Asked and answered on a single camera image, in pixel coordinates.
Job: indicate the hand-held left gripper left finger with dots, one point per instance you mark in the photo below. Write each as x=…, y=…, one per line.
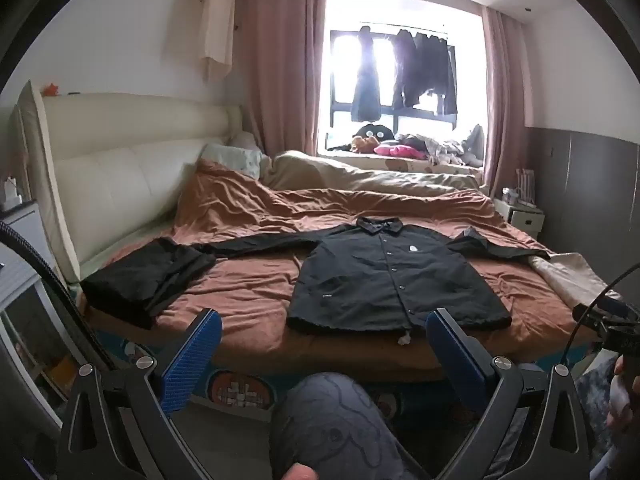
x=192, y=360

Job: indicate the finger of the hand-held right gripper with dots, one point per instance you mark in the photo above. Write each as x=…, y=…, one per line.
x=592, y=316

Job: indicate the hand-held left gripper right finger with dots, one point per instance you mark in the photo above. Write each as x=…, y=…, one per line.
x=455, y=360

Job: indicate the black button shirt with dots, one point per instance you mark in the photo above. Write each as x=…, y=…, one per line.
x=395, y=280

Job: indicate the folded black clothes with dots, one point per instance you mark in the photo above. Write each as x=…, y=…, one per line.
x=145, y=280

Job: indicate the pile of clothes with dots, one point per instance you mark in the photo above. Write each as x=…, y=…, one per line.
x=445, y=147

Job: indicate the person's right hand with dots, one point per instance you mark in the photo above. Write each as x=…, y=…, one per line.
x=625, y=395

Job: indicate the person's left hand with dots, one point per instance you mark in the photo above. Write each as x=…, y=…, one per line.
x=300, y=473

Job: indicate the white nightstand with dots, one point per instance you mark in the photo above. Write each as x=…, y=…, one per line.
x=525, y=220

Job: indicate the small white jar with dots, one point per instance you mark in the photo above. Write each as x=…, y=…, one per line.
x=509, y=195

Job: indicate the bed with rust-coloured cover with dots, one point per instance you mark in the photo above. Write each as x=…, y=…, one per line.
x=250, y=220

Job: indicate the white glass cabinet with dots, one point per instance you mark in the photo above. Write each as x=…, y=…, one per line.
x=25, y=270

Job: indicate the beige duvet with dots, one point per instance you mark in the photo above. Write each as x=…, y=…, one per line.
x=360, y=177

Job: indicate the white patterned pillow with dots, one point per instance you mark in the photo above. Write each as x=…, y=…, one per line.
x=235, y=157

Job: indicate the cream padded headboard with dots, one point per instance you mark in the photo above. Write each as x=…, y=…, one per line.
x=120, y=160

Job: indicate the pink plush toy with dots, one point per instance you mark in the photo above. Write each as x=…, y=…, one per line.
x=397, y=150

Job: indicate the pink curtain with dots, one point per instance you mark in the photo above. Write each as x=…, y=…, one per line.
x=285, y=70
x=502, y=100

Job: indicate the brown teddy bear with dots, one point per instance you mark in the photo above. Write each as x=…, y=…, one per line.
x=362, y=145

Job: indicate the black penguin plush toy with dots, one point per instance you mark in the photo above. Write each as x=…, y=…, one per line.
x=375, y=131

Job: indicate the white tissue box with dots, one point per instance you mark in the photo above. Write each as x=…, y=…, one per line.
x=10, y=195

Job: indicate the small orange toy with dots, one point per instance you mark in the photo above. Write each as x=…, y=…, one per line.
x=51, y=90

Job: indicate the beige hanging cloth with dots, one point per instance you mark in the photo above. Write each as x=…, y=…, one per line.
x=217, y=25

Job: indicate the window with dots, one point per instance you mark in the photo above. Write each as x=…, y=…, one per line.
x=340, y=15

